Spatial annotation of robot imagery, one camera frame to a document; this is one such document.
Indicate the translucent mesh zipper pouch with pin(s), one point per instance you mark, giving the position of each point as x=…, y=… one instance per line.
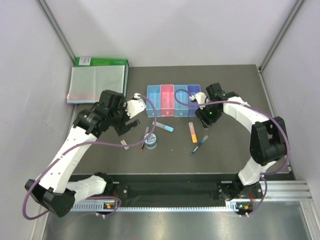
x=87, y=83

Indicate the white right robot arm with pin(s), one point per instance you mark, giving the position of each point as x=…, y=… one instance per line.
x=267, y=137

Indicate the white eraser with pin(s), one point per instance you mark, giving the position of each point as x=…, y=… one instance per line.
x=124, y=143

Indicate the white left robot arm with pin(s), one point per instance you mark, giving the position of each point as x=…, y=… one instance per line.
x=67, y=155

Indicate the green file box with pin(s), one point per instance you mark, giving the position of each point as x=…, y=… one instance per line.
x=100, y=61

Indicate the aluminium frame rail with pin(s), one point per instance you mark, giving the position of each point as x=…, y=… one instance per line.
x=272, y=190

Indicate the purple drawer bin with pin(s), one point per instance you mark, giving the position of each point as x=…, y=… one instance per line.
x=192, y=89

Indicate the grey teal highlighter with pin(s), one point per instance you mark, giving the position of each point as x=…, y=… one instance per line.
x=163, y=126

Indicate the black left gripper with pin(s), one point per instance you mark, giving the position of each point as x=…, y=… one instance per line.
x=121, y=127

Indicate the round blue patterned tin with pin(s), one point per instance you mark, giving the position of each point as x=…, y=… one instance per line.
x=151, y=142

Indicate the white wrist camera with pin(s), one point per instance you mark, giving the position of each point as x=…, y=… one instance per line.
x=135, y=106
x=199, y=97

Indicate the blue capped ink bottle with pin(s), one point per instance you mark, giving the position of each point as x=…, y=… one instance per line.
x=206, y=127

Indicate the blue gel pen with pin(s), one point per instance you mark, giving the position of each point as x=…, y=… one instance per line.
x=199, y=145

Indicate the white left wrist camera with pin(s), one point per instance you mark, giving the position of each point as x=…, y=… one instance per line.
x=135, y=106

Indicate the pink orange highlighter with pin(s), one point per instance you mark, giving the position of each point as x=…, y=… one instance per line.
x=192, y=132

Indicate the pink drawer bin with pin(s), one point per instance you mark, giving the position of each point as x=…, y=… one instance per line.
x=167, y=102

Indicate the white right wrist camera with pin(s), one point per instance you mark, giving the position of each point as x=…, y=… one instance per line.
x=199, y=97

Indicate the red gel pen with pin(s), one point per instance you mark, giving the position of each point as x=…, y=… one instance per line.
x=145, y=134

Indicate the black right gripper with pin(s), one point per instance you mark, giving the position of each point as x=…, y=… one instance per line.
x=201, y=115

